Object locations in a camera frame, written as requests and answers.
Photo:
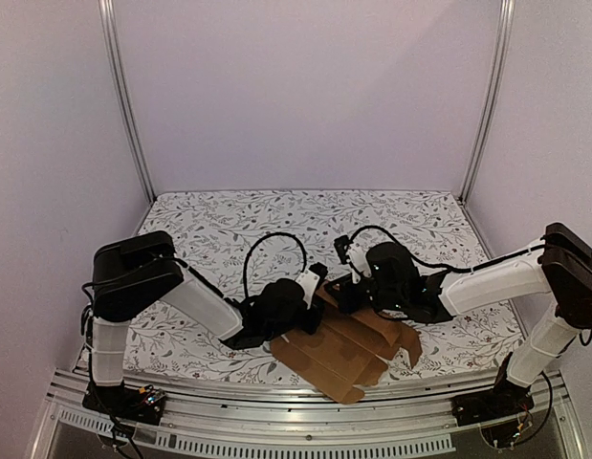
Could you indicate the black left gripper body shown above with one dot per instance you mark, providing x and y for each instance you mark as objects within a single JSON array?
[{"x": 309, "y": 327}]

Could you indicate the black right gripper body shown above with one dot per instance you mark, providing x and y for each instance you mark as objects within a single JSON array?
[{"x": 350, "y": 294}]

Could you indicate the brown cardboard box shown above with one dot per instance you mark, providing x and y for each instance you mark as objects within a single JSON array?
[{"x": 348, "y": 352}]

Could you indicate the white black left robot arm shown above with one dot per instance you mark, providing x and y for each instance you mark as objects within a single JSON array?
[{"x": 132, "y": 274}]

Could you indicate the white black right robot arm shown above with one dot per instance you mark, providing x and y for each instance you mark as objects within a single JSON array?
[{"x": 387, "y": 279}]

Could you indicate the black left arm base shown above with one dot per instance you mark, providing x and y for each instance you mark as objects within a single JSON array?
[{"x": 143, "y": 405}]

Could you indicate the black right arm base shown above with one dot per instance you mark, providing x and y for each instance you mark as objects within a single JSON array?
[{"x": 491, "y": 404}]

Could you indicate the floral patterned table mat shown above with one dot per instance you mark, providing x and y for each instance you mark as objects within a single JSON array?
[{"x": 242, "y": 240}]

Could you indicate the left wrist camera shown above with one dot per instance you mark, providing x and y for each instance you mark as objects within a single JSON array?
[{"x": 310, "y": 279}]

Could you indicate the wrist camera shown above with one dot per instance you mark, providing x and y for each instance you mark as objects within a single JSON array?
[
  {"x": 310, "y": 279},
  {"x": 353, "y": 255}
]

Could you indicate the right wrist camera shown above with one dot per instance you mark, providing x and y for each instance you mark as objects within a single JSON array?
[{"x": 353, "y": 255}]

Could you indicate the aluminium front rail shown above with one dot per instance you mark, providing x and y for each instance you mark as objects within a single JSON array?
[{"x": 409, "y": 419}]

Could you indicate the right aluminium frame post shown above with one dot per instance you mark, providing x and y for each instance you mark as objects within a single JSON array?
[{"x": 500, "y": 51}]

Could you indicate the aluminium frame post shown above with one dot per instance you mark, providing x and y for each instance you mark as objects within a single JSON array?
[
  {"x": 500, "y": 51},
  {"x": 112, "y": 45}
]

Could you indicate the left aluminium frame post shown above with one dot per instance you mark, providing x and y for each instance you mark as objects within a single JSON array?
[{"x": 112, "y": 45}]

